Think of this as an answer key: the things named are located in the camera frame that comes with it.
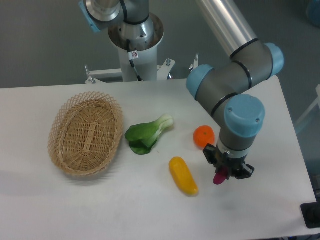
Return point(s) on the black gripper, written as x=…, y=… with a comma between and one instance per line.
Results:
x=236, y=166

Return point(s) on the purple sweet potato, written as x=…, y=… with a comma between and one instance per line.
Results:
x=220, y=177

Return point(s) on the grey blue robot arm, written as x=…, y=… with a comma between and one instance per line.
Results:
x=221, y=92

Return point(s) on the orange tangerine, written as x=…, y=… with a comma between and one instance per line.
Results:
x=203, y=135

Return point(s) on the green bok choy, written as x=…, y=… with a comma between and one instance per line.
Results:
x=143, y=136

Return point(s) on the black device at table edge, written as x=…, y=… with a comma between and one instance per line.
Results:
x=311, y=214

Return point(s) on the woven wicker basket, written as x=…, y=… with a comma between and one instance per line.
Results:
x=86, y=134

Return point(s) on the white metal frame right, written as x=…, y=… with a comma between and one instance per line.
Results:
x=310, y=112

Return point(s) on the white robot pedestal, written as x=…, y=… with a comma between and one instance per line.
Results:
x=137, y=47

